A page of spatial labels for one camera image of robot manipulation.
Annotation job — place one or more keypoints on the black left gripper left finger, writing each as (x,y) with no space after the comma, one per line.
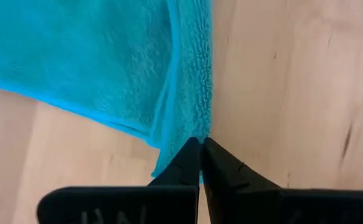
(122,205)

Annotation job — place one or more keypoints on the teal microfiber towel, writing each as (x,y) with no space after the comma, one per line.
(75,56)

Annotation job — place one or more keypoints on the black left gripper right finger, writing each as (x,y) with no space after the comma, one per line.
(262,208)

